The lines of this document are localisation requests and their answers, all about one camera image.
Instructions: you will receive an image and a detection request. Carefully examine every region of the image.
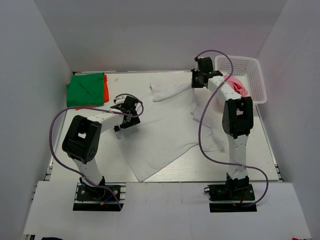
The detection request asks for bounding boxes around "white t shirt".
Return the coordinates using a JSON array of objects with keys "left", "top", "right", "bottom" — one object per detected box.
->
[{"left": 115, "top": 82, "right": 227, "bottom": 182}]

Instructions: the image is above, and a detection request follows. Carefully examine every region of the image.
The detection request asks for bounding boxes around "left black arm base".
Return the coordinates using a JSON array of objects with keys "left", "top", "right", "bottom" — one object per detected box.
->
[{"left": 72, "top": 183, "right": 126, "bottom": 212}]

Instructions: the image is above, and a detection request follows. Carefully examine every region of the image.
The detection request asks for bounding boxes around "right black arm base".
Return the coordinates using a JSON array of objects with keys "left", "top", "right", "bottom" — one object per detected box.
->
[{"left": 203, "top": 184, "right": 257, "bottom": 213}]

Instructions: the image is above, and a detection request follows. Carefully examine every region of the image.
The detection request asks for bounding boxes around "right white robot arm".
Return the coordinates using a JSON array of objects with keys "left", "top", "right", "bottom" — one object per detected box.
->
[{"left": 191, "top": 57, "right": 254, "bottom": 190}]

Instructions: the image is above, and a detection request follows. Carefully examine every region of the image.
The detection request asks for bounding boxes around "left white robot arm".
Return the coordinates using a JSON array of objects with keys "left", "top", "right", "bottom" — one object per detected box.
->
[{"left": 62, "top": 94, "right": 143, "bottom": 188}]

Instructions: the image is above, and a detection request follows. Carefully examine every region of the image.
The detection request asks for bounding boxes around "orange folded t shirt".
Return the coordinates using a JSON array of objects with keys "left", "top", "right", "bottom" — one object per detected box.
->
[{"left": 74, "top": 72, "right": 110, "bottom": 107}]

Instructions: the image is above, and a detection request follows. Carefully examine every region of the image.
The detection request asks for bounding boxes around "pink t shirt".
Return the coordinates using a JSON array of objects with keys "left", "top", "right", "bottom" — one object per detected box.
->
[{"left": 218, "top": 75, "right": 248, "bottom": 103}]

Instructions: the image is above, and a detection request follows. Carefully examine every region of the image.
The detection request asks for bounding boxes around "green folded t shirt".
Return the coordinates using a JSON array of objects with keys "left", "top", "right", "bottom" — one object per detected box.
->
[{"left": 66, "top": 72, "right": 105, "bottom": 107}]

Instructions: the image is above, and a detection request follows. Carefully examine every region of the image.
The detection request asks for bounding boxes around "white plastic basket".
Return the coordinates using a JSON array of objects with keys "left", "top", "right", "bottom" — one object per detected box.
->
[{"left": 229, "top": 55, "right": 267, "bottom": 107}]

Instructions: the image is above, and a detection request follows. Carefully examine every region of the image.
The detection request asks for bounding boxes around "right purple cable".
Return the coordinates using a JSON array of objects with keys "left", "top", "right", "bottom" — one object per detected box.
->
[{"left": 193, "top": 49, "right": 270, "bottom": 208}]

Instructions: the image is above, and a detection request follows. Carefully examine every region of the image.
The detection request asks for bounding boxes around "purple cable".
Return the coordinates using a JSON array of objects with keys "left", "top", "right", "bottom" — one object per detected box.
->
[
  {"left": 48, "top": 93, "right": 145, "bottom": 211},
  {"left": 193, "top": 49, "right": 270, "bottom": 208}
]

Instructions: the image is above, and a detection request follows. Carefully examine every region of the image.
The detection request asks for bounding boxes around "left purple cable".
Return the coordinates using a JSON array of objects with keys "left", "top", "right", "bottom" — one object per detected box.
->
[{"left": 48, "top": 93, "right": 145, "bottom": 211}]

